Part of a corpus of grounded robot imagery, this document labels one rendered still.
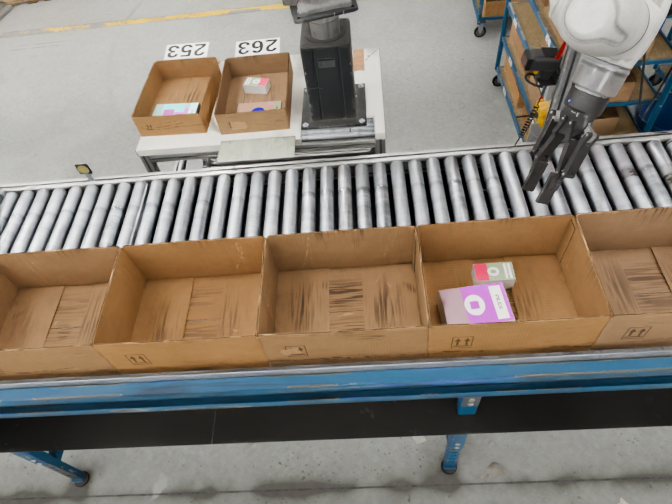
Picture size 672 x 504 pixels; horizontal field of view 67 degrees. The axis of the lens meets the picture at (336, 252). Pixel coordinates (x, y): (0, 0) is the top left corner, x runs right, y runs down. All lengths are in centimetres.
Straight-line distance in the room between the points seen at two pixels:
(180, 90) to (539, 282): 171
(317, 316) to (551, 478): 119
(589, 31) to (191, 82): 187
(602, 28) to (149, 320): 123
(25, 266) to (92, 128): 227
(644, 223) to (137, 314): 136
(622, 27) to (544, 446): 164
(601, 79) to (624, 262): 62
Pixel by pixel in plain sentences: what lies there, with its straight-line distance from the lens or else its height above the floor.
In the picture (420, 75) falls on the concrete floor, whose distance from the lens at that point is 361.
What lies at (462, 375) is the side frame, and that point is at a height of 91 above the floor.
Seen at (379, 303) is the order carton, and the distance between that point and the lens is 137.
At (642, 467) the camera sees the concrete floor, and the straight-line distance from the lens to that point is 231.
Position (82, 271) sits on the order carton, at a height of 95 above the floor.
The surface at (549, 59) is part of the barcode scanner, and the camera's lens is 183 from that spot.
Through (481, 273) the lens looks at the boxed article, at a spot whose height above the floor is 93.
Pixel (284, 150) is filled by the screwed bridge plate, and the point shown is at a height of 75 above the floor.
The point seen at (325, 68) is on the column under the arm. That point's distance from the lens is 195.
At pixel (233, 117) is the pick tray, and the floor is 83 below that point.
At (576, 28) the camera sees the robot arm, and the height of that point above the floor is 162.
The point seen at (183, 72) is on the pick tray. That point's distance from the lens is 251.
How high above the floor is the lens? 207
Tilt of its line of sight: 53 degrees down
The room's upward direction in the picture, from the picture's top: 10 degrees counter-clockwise
